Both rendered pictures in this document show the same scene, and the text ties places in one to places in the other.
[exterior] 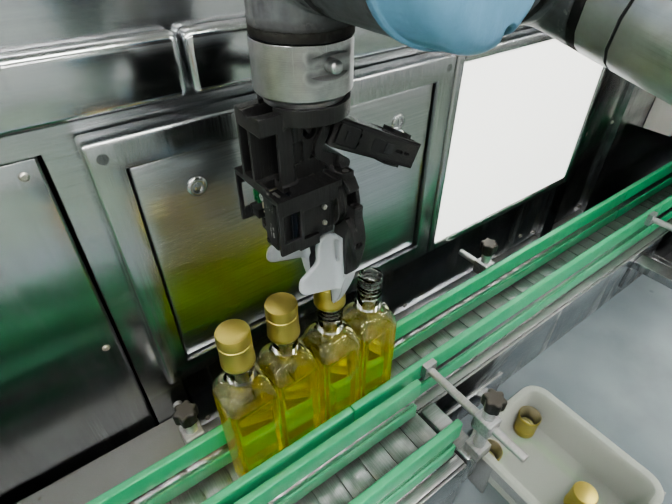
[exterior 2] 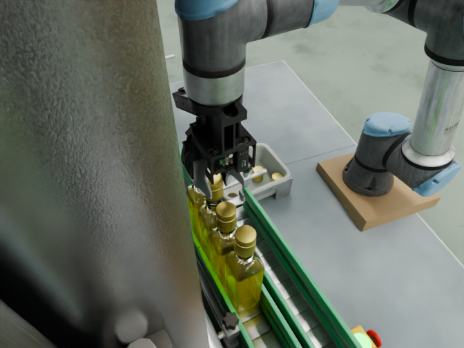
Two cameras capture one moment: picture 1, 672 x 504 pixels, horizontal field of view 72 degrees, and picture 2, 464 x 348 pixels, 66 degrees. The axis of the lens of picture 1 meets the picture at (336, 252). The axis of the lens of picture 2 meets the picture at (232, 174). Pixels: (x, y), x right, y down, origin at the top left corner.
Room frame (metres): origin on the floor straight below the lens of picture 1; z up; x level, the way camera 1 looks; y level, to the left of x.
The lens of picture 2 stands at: (0.27, 0.40, 1.64)
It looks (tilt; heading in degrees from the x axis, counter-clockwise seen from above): 48 degrees down; 278
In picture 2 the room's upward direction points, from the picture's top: straight up
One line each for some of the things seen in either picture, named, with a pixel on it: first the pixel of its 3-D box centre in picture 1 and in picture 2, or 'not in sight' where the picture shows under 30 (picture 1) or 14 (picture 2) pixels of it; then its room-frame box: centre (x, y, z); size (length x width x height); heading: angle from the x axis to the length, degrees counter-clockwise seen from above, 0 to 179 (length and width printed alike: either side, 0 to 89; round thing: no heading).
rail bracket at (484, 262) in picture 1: (473, 265); not in sight; (0.65, -0.25, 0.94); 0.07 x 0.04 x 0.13; 36
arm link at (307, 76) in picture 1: (304, 66); (216, 76); (0.35, 0.02, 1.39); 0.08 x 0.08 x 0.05
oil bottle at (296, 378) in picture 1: (291, 402); (227, 259); (0.33, 0.06, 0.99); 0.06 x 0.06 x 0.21; 36
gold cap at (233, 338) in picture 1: (235, 346); (245, 241); (0.29, 0.10, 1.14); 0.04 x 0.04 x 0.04
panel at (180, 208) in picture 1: (425, 168); not in sight; (0.64, -0.14, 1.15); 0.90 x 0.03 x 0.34; 126
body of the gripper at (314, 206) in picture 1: (299, 167); (219, 130); (0.34, 0.03, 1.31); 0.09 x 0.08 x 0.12; 127
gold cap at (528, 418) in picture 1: (526, 422); not in sight; (0.42, -0.32, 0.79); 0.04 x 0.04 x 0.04
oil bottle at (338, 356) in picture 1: (330, 381); (216, 237); (0.36, 0.01, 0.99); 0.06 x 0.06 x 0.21; 37
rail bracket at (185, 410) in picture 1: (188, 427); (220, 337); (0.32, 0.19, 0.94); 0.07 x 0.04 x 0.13; 36
